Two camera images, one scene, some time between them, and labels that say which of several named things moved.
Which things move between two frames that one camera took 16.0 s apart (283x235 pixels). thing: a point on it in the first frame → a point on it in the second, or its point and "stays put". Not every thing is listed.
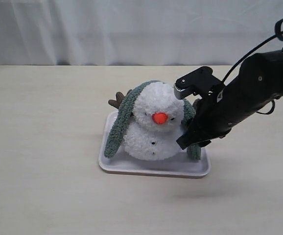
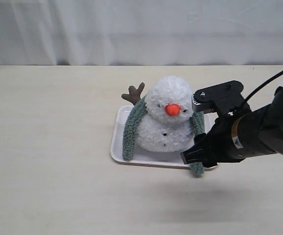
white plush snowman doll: x=153 y=127 stays put
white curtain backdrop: x=129 y=33 stays put
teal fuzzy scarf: x=194 y=152 → x=133 y=118
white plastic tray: x=180 y=165 → x=169 y=159
